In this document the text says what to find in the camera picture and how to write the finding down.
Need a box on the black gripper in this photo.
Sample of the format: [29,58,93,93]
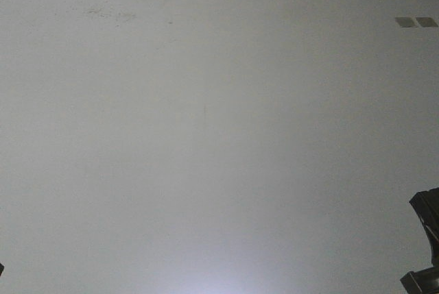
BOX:
[400,188,438,294]

